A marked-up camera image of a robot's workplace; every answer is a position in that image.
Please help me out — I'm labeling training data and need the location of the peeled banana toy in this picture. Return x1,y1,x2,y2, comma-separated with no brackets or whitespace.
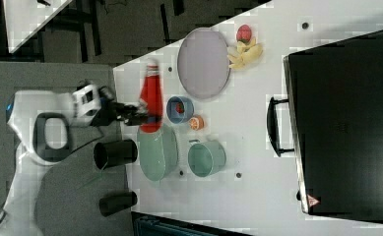
227,37,263,70

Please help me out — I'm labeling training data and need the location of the blue bowl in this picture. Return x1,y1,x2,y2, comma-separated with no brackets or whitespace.
166,96,194,124

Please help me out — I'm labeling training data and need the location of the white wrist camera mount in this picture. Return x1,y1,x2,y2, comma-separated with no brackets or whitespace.
72,85,101,127

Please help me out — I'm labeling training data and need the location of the small red strawberry toy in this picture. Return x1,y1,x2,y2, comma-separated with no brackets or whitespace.
175,103,185,114

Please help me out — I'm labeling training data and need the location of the green oval strainer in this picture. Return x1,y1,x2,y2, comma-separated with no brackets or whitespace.
137,124,178,181

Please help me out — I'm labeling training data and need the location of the black cylinder object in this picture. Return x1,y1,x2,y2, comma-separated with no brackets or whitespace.
98,192,138,217

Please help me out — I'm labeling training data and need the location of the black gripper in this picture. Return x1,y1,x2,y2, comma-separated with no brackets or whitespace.
91,86,161,127

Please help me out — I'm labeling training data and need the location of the red plush ketchup bottle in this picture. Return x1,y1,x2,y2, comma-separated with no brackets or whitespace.
140,59,163,133

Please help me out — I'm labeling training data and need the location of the black round pot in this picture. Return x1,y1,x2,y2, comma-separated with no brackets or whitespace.
94,140,138,170

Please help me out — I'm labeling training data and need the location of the orange slice toy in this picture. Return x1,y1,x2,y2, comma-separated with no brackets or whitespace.
189,115,205,131

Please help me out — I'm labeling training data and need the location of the lilac round plate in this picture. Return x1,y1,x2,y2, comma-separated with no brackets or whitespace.
177,28,229,99

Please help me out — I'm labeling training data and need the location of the toaster oven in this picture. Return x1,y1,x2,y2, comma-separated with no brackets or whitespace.
283,29,383,224

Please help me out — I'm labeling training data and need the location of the teal mug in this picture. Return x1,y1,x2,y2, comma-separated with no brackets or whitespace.
187,140,226,178

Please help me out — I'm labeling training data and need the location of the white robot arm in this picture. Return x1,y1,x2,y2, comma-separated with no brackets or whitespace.
0,84,159,236

